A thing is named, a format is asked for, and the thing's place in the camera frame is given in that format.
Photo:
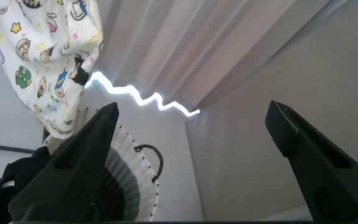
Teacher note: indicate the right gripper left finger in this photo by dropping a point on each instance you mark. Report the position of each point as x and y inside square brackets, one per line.
[73, 180]

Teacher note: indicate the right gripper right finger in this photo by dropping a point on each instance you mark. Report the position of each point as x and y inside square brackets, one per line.
[331, 180]

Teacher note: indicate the cream printed garment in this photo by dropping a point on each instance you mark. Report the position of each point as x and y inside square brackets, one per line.
[42, 46]

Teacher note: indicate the white laundry basket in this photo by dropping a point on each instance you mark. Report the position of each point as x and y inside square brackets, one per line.
[135, 174]

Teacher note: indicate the black garment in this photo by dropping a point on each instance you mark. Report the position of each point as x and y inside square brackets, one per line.
[20, 174]

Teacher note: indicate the white curtain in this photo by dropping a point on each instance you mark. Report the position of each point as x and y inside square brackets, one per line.
[166, 46]

